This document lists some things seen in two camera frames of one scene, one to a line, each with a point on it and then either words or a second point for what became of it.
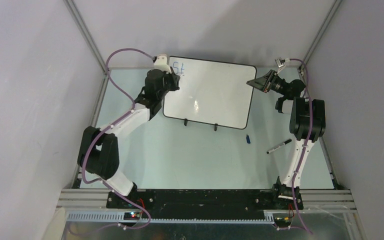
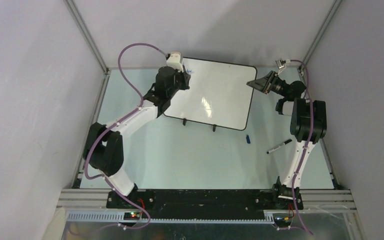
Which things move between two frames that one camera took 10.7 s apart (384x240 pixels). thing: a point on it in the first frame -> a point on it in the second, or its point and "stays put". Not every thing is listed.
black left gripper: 174,78 -> 185,78
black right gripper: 263,83 stays put
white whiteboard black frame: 211,92 stays put
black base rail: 173,201 stays put
